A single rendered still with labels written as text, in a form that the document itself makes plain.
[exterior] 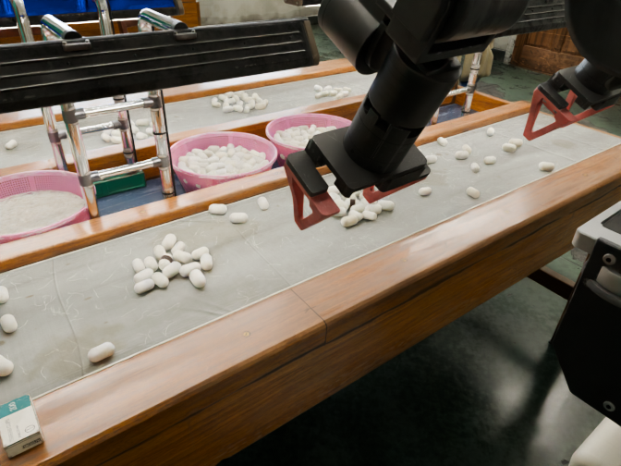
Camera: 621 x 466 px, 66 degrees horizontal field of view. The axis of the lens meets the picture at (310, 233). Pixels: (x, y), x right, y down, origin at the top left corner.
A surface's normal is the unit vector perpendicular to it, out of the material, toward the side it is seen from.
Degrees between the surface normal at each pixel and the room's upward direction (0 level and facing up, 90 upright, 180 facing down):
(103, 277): 0
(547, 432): 0
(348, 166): 27
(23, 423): 0
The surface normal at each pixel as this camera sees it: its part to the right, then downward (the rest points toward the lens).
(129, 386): 0.04, -0.84
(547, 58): -0.79, 0.32
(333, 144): 0.31, -0.54
